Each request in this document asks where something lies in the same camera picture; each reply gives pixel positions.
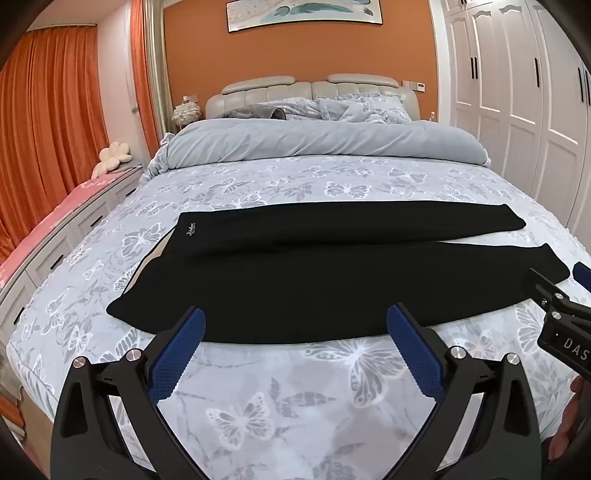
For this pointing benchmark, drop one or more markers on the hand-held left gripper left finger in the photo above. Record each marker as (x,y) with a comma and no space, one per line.
(181,355)

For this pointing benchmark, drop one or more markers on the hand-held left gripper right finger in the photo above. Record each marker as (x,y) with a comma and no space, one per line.
(414,353)

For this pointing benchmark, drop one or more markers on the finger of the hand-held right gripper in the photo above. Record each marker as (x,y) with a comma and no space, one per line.
(547,284)
(581,272)

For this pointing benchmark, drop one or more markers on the black pants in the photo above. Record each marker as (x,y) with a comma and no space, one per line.
(300,277)

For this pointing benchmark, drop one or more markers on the person's right hand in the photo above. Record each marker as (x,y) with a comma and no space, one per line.
(570,415)

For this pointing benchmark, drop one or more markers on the bed with butterfly sheet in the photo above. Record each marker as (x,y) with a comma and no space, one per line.
(277,415)

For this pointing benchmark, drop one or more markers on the white drawer cabinet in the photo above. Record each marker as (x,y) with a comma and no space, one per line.
(69,240)

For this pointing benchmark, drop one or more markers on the white wardrobe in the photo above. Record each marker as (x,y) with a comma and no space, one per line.
(517,92)

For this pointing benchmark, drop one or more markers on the pink cloth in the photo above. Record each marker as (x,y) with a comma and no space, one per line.
(55,207)

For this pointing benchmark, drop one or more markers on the white flower cushion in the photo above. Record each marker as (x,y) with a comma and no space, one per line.
(113,159)

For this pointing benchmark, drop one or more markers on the grey duvet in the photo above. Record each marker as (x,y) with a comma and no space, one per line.
(300,141)

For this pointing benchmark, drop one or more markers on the ruffled butterfly print pillow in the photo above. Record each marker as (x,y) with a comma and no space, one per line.
(360,108)

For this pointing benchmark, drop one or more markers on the orange curtain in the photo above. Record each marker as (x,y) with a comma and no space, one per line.
(143,83)
(51,138)

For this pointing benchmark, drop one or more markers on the grey crumpled blanket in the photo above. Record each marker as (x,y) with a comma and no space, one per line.
(254,112)

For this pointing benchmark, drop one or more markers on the beige padded headboard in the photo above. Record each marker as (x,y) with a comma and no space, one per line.
(277,90)

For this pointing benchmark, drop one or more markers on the sheer beige curtain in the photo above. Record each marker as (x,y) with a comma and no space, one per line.
(158,69)

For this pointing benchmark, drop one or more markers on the white wall switch panel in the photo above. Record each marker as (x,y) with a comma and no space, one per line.
(413,85)

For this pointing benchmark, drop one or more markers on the framed wall painting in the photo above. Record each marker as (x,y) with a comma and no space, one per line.
(304,14)

